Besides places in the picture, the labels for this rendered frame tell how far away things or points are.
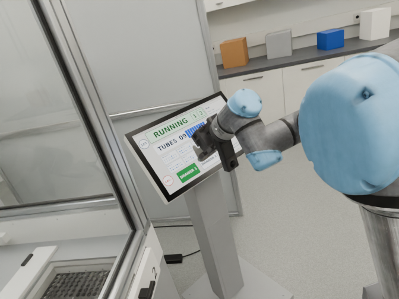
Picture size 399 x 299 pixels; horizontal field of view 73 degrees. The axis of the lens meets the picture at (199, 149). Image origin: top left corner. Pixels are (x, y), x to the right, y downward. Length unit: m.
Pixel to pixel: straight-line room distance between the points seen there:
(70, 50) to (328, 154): 0.60
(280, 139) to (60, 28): 0.55
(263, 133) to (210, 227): 0.82
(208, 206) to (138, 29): 1.16
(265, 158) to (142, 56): 1.38
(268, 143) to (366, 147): 0.40
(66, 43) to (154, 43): 1.15
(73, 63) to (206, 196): 0.82
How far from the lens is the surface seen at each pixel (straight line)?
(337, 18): 3.86
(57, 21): 0.73
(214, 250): 1.47
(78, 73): 0.72
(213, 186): 1.28
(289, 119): 0.67
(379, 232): 0.35
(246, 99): 0.64
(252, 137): 0.63
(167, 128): 1.11
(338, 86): 0.26
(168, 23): 1.80
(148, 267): 0.90
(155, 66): 1.85
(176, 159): 1.06
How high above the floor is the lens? 1.53
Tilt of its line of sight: 26 degrees down
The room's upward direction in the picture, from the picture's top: 14 degrees counter-clockwise
